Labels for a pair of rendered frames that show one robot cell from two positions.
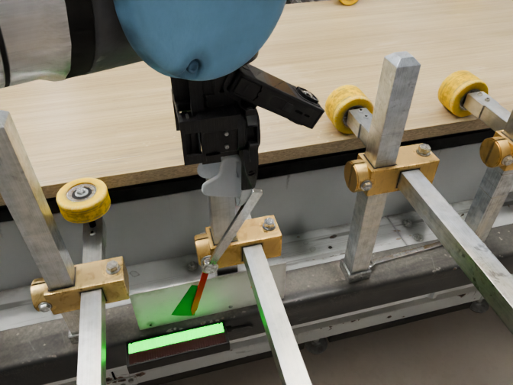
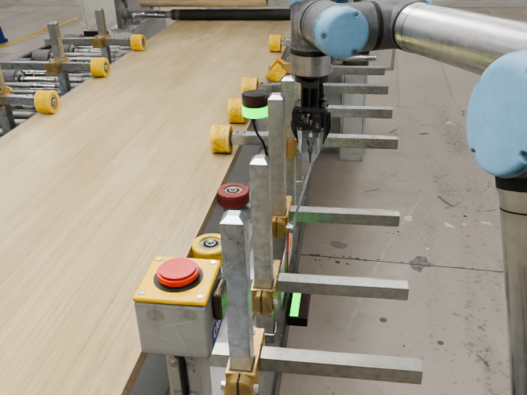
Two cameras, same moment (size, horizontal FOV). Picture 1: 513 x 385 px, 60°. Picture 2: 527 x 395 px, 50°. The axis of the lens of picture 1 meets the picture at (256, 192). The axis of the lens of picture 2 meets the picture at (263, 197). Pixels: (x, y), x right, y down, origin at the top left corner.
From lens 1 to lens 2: 1.17 m
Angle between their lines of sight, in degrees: 55
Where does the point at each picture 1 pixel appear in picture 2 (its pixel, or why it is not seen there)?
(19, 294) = not seen: outside the picture
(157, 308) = not seen: hidden behind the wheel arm
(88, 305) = (290, 277)
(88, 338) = (316, 279)
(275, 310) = (339, 210)
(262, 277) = (315, 209)
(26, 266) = (161, 378)
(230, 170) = (319, 135)
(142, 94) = (91, 211)
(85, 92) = (49, 237)
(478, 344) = not seen: hidden behind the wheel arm
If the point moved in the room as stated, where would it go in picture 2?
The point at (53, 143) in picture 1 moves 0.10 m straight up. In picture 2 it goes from (126, 255) to (119, 213)
